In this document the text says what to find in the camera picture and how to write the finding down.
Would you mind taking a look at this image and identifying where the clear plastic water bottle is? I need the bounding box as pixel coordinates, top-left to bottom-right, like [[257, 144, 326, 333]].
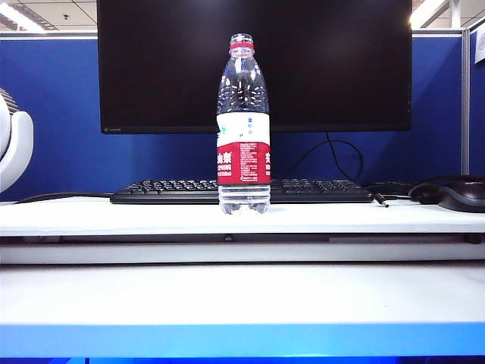
[[215, 33, 272, 216]]

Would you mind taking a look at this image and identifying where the black computer keyboard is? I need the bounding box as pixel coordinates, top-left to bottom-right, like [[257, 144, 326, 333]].
[[109, 178, 374, 205]]

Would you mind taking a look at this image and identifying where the black computer monitor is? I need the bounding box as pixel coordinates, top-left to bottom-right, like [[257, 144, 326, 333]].
[[96, 0, 413, 135]]

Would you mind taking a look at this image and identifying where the black computer mouse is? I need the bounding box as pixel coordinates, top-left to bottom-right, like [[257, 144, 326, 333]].
[[435, 180, 485, 213]]

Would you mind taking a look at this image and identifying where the white desk fan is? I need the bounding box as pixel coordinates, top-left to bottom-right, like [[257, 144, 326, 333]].
[[0, 87, 34, 193]]

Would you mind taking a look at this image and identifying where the blue cubicle side partition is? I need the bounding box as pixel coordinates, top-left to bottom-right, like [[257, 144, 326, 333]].
[[468, 28, 485, 176]]

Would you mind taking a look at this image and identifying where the ceiling light panel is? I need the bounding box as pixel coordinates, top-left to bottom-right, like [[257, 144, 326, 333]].
[[0, 3, 43, 32], [408, 0, 450, 27]]

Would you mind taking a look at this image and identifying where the white paper sheet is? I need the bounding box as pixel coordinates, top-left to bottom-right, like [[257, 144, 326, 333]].
[[473, 29, 485, 64]]

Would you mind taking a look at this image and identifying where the black monitor cable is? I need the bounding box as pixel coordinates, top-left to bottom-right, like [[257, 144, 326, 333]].
[[289, 131, 364, 182]]

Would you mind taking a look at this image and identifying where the black barrel plug cable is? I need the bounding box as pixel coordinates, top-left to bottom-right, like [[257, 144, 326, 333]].
[[373, 191, 393, 209]]

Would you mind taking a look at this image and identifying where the black keyboard cable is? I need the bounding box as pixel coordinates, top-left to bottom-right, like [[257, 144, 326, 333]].
[[13, 191, 114, 205]]

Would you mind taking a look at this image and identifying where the blue cubicle partition, grey frame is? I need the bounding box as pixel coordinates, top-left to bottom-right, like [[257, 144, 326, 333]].
[[0, 28, 471, 202]]

